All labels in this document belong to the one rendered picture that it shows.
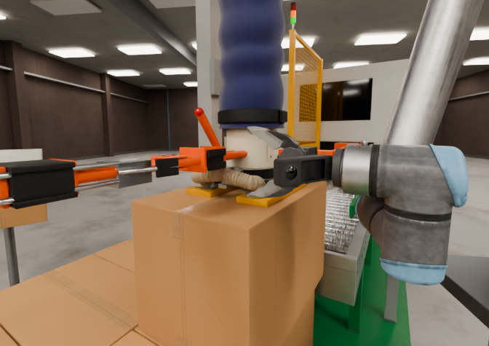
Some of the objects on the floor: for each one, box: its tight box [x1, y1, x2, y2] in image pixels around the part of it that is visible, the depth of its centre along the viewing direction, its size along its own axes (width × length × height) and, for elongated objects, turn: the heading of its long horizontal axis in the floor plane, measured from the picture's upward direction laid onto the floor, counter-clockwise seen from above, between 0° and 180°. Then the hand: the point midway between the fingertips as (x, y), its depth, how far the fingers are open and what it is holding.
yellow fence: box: [287, 29, 323, 150], centre depth 291 cm, size 117×10×210 cm
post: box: [383, 274, 399, 324], centre depth 148 cm, size 7×7×100 cm
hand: (244, 162), depth 54 cm, fingers open, 14 cm apart
